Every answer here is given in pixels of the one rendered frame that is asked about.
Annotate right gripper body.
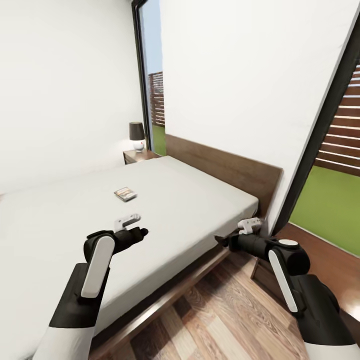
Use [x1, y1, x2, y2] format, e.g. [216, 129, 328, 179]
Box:
[228, 231, 260, 257]

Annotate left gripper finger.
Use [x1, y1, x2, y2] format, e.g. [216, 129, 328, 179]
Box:
[140, 228, 149, 237]

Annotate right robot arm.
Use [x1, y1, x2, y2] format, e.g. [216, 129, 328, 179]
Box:
[214, 218, 360, 360]

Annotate hardback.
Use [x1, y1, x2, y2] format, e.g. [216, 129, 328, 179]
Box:
[114, 187, 137, 202]

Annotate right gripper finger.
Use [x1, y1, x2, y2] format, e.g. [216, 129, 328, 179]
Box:
[214, 235, 229, 248]

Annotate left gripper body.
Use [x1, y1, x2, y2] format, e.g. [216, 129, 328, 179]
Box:
[115, 227, 143, 251]

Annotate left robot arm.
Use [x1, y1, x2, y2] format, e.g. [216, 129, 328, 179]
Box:
[32, 213, 149, 360]

